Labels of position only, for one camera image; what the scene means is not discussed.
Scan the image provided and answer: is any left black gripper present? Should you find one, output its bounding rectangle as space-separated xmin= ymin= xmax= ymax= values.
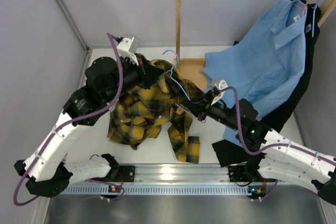
xmin=103 ymin=52 xmax=165 ymax=104

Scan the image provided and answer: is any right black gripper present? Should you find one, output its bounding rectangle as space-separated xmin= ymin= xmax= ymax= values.
xmin=181 ymin=90 xmax=240 ymax=132

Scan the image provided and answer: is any light blue wire hanger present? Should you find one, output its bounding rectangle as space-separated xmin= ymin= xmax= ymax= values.
xmin=162 ymin=49 xmax=198 ymax=120

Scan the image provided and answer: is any yellow black plaid shirt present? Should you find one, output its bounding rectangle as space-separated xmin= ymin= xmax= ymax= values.
xmin=107 ymin=60 xmax=203 ymax=164

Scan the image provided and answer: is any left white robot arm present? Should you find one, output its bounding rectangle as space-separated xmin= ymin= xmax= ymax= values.
xmin=14 ymin=54 xmax=164 ymax=198

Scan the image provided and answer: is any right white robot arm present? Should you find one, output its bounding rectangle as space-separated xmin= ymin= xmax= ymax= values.
xmin=183 ymin=90 xmax=335 ymax=205

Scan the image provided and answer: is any light blue shirt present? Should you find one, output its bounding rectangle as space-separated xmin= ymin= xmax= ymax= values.
xmin=202 ymin=0 xmax=308 ymax=148

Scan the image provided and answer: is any black garment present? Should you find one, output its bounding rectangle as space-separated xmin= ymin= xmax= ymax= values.
xmin=211 ymin=0 xmax=322 ymax=168

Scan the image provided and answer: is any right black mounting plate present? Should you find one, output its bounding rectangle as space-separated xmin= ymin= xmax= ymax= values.
xmin=228 ymin=165 xmax=264 ymax=183

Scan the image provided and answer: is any black mounting plate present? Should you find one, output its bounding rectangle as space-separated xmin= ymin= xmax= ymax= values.
xmin=228 ymin=165 xmax=264 ymax=183
xmin=105 ymin=165 xmax=135 ymax=183

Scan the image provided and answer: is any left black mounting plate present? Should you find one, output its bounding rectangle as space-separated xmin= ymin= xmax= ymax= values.
xmin=105 ymin=165 xmax=135 ymax=183

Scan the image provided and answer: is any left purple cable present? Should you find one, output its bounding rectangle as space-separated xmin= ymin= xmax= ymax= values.
xmin=13 ymin=33 xmax=125 ymax=206

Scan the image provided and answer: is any purple cable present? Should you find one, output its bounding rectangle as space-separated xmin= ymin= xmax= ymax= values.
xmin=13 ymin=33 xmax=125 ymax=206
xmin=217 ymin=86 xmax=336 ymax=167

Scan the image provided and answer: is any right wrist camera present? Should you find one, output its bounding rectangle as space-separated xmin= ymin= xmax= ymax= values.
xmin=209 ymin=78 xmax=228 ymax=105

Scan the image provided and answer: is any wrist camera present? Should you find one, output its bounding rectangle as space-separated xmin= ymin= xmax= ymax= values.
xmin=209 ymin=78 xmax=228 ymax=105
xmin=117 ymin=36 xmax=139 ymax=66

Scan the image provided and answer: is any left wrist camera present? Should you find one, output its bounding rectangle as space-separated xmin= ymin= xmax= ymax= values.
xmin=117 ymin=36 xmax=139 ymax=66

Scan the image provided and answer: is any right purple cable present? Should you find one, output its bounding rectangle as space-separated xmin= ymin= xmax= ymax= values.
xmin=217 ymin=86 xmax=336 ymax=167

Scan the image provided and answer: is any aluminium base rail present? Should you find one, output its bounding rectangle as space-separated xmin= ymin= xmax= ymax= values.
xmin=41 ymin=163 xmax=326 ymax=183

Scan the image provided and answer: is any slotted cable duct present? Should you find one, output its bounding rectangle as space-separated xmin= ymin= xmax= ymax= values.
xmin=62 ymin=183 xmax=263 ymax=196

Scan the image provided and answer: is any blue wire hanger right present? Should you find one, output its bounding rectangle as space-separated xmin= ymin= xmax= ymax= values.
xmin=311 ymin=0 xmax=321 ymax=38

